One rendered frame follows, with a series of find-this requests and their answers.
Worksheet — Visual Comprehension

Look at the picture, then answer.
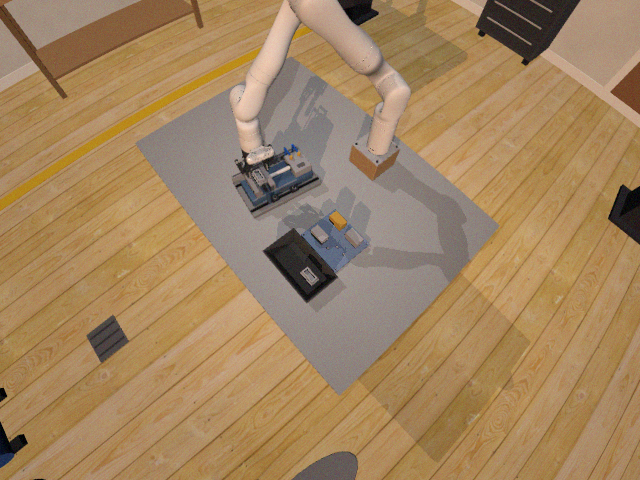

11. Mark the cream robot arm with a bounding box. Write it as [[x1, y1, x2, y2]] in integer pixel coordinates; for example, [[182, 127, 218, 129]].
[[229, 0, 411, 164]]

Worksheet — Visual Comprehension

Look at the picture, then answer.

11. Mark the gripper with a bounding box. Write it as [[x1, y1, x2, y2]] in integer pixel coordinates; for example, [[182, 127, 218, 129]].
[[235, 149, 274, 178]]

